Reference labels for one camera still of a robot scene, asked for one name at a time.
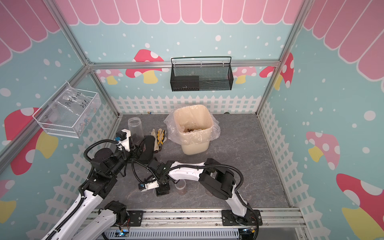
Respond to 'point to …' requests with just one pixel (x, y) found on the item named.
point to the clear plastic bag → (72, 112)
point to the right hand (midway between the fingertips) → (158, 186)
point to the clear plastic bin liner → (170, 126)
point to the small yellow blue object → (149, 113)
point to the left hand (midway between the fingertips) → (141, 138)
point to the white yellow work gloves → (160, 139)
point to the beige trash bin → (194, 124)
